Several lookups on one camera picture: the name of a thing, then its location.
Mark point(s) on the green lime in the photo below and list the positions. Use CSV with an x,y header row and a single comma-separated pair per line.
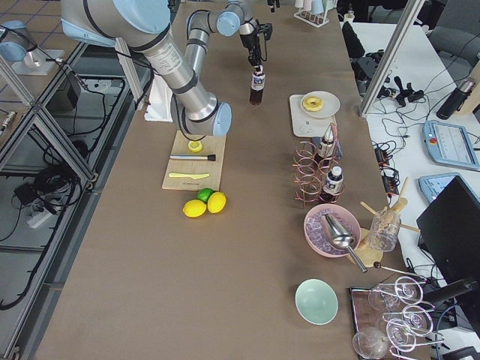
x,y
204,194

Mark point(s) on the wooden cup stand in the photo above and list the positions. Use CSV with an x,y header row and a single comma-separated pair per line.
x,y
369,254

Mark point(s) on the yellow lemon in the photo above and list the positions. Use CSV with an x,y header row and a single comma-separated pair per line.
x,y
216,202
194,208

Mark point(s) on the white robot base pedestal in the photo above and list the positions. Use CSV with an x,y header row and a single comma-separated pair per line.
x,y
159,102

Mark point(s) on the tea bottle at edge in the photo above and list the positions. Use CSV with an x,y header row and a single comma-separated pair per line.
x,y
333,185

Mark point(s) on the tea bottle in rack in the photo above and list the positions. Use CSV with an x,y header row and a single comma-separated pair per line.
x,y
326,147

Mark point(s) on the glass jar on stand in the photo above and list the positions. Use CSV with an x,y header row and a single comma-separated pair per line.
x,y
383,235

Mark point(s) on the mint green bowl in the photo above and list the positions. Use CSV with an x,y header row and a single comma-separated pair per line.
x,y
316,302

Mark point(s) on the glazed donut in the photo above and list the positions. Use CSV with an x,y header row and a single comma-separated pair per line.
x,y
313,104

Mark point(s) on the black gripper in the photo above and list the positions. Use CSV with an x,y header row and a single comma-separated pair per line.
x,y
248,40
272,10

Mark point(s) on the yellow lemon lower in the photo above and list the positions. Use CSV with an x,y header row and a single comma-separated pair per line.
x,y
194,208

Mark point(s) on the yellow plastic knife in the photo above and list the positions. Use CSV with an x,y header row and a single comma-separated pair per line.
x,y
178,175

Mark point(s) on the teach pendant tablet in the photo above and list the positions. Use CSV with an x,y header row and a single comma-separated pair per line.
x,y
432,185
450,145

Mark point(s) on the yellow lemon upper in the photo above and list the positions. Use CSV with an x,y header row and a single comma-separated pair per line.
x,y
216,202

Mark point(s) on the steel ice scoop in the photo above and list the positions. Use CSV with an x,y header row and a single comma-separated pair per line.
x,y
342,239

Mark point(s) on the aluminium frame post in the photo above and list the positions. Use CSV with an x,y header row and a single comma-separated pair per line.
x,y
401,30

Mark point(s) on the white tray bear drawing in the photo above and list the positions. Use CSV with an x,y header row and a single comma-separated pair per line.
x,y
304,125

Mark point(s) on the tea bottle white cap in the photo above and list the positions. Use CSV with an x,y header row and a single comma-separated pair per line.
x,y
257,85

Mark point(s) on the pink bowl of ice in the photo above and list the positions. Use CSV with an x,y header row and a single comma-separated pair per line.
x,y
316,236

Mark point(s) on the white round plate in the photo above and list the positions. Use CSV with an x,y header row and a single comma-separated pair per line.
x,y
331,104

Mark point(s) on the black laptop monitor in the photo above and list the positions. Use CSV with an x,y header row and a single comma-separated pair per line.
x,y
450,231

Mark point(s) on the wooden cutting board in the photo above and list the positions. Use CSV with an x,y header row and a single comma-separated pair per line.
x,y
212,145

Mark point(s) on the wine glass rack tray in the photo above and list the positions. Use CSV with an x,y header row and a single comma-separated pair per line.
x,y
392,319

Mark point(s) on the half lemon slice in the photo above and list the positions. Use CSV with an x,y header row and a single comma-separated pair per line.
x,y
195,146

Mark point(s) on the copper wire bottle rack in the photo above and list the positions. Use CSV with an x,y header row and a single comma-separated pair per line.
x,y
310,172

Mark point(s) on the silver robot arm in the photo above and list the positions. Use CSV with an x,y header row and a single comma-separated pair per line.
x,y
146,28

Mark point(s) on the white cup rack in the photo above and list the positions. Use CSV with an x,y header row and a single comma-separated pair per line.
x,y
314,12

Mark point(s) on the black thermos bottle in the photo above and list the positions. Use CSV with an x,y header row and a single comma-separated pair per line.
x,y
456,99

